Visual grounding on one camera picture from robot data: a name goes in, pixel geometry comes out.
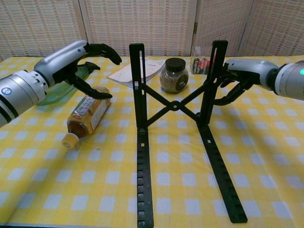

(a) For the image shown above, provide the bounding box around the glass spice jar black lid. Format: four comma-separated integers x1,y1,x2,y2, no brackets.
159,57,190,94

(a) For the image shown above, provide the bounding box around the tea bottle with yellow cap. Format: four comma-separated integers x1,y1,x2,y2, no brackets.
61,86,112,150

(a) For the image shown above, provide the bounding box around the white paper booklet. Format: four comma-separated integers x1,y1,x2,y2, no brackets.
106,56,166,90

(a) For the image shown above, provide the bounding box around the yellow white checkered tablecloth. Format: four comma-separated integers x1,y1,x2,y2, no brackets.
0,56,304,228

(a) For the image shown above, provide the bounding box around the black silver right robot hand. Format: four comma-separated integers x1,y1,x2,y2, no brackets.
212,58,280,106

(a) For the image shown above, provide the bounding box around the black folding laptop stand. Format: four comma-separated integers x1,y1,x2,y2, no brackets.
129,39,248,228

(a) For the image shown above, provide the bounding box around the clear box with red items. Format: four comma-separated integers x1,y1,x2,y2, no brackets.
191,45,216,76

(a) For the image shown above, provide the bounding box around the green plastic spray bottle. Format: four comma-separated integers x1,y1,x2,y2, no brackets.
35,61,101,106

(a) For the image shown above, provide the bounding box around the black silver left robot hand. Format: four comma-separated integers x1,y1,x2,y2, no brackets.
33,39,123,100

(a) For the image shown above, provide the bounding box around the woven folding screen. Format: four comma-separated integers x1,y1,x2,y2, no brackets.
0,0,304,62

